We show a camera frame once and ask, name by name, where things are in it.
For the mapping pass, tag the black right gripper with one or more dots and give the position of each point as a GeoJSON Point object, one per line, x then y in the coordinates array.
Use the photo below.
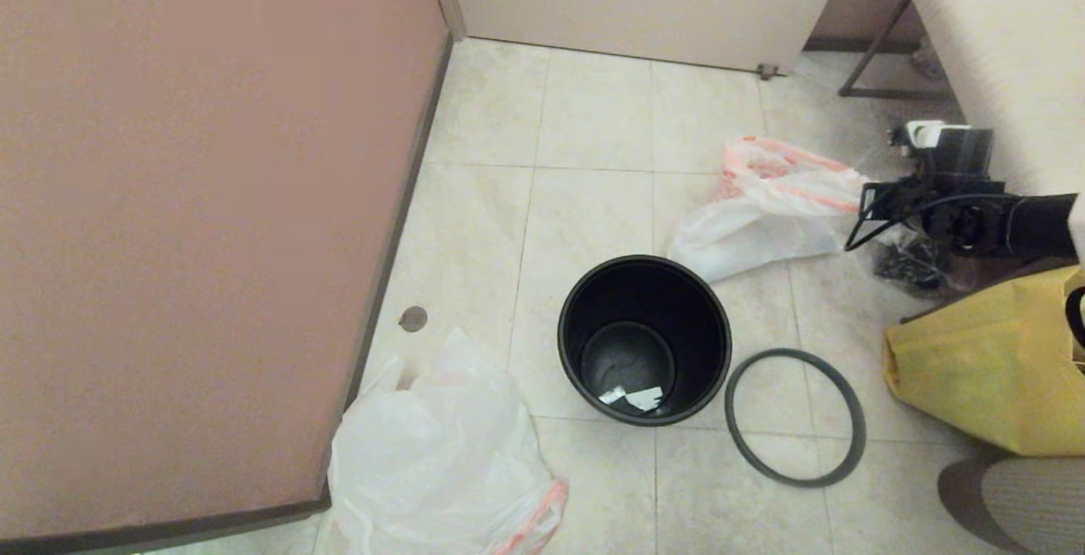
{"type": "Point", "coordinates": [966, 208]}

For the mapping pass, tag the clear bag with black contents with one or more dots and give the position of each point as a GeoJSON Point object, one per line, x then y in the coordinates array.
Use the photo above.
{"type": "Point", "coordinates": [911, 271]}

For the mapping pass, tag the yellow shopping bag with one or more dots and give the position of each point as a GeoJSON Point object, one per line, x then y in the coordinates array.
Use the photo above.
{"type": "Point", "coordinates": [975, 369]}

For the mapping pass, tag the black round trash bin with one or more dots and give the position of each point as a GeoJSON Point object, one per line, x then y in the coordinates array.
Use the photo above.
{"type": "Point", "coordinates": [576, 343]}

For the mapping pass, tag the small clear container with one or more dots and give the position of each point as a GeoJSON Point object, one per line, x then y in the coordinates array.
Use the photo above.
{"type": "Point", "coordinates": [926, 60]}

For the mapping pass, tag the small metal door stop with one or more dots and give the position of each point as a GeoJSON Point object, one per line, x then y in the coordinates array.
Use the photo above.
{"type": "Point", "coordinates": [768, 72]}

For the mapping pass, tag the cream striped table top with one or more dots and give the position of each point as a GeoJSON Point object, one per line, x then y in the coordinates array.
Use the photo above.
{"type": "Point", "coordinates": [1009, 55]}

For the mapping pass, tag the white paper scrap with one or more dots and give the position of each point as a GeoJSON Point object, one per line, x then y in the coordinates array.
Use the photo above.
{"type": "Point", "coordinates": [612, 395]}
{"type": "Point", "coordinates": [646, 399]}

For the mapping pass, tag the grey ribbed round object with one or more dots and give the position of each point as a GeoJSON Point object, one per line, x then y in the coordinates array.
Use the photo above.
{"type": "Point", "coordinates": [1034, 504]}

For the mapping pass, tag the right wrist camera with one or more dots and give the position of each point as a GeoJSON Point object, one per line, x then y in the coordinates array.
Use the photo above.
{"type": "Point", "coordinates": [915, 133]}

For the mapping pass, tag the dark metal table frame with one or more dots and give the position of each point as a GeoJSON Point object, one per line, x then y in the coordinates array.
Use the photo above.
{"type": "Point", "coordinates": [890, 93]}

